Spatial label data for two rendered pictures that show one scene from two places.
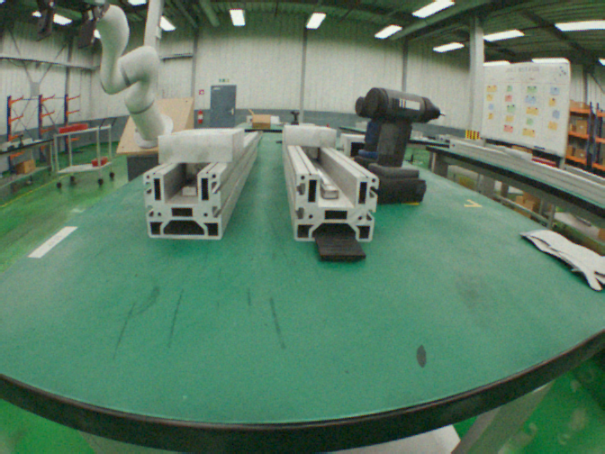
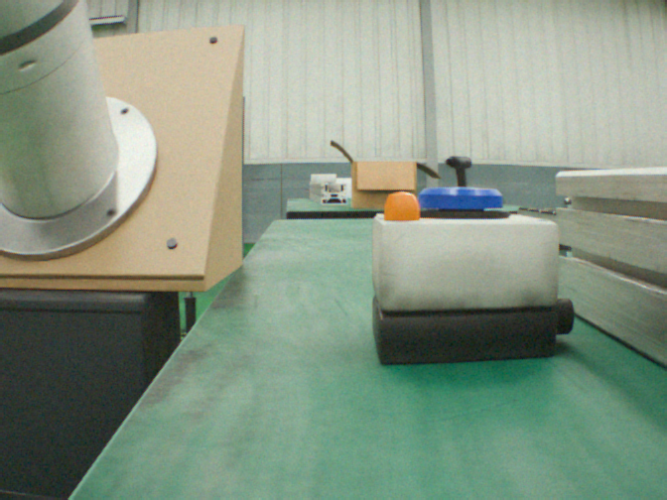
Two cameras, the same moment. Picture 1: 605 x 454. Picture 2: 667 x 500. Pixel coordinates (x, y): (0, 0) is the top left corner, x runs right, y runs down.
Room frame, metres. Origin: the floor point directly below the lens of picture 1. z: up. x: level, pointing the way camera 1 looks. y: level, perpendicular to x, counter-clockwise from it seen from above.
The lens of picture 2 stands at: (0.61, 0.36, 0.85)
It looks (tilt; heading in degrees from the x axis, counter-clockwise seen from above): 4 degrees down; 6
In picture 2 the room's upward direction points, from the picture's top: straight up
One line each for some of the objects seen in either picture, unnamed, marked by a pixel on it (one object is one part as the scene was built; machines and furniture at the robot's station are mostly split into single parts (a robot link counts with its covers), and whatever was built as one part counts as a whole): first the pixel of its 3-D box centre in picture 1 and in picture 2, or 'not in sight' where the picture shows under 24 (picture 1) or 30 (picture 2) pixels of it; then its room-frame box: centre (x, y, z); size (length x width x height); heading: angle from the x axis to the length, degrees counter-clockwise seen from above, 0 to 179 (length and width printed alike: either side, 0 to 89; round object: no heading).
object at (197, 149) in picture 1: (206, 151); not in sight; (0.49, 0.16, 0.87); 0.16 x 0.11 x 0.07; 6
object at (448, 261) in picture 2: not in sight; (478, 279); (1.01, 0.34, 0.81); 0.10 x 0.08 x 0.06; 96
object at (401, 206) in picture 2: not in sight; (401, 205); (0.98, 0.37, 0.85); 0.01 x 0.01 x 0.01
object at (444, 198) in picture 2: not in sight; (461, 208); (1.01, 0.35, 0.84); 0.04 x 0.04 x 0.02
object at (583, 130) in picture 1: (564, 140); not in sight; (8.03, -8.75, 1.57); 2.83 x 0.98 x 3.14; 8
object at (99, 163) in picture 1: (85, 151); not in sight; (4.04, 3.50, 0.50); 1.03 x 0.55 x 1.01; 103
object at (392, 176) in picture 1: (408, 146); not in sight; (0.61, -0.20, 0.89); 0.20 x 0.08 x 0.22; 112
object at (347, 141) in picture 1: (352, 149); not in sight; (1.07, -0.16, 0.83); 0.11 x 0.10 x 0.10; 96
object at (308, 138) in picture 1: (307, 140); not in sight; (0.76, 0.00, 0.87); 0.16 x 0.11 x 0.07; 6
